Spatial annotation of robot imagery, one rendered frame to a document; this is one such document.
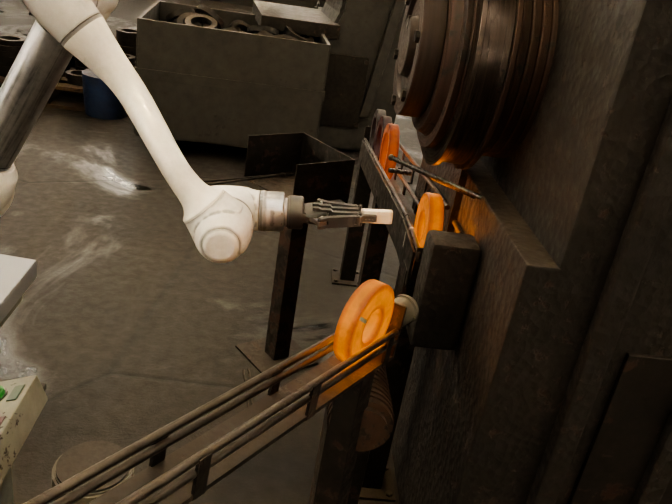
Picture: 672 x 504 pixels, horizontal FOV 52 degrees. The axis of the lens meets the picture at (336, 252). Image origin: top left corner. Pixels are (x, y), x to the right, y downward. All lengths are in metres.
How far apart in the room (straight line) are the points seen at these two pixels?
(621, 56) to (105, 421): 1.57
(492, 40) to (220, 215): 0.59
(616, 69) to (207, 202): 0.75
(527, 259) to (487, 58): 0.37
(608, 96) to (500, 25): 0.28
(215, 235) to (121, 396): 0.93
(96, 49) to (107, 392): 1.06
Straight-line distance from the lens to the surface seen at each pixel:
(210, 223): 1.33
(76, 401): 2.13
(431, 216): 1.51
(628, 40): 1.11
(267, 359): 2.31
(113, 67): 1.50
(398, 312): 1.26
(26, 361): 2.31
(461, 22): 1.35
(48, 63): 1.72
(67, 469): 1.17
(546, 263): 1.18
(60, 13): 1.50
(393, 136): 2.23
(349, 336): 1.14
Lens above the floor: 1.31
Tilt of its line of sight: 25 degrees down
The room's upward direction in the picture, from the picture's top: 10 degrees clockwise
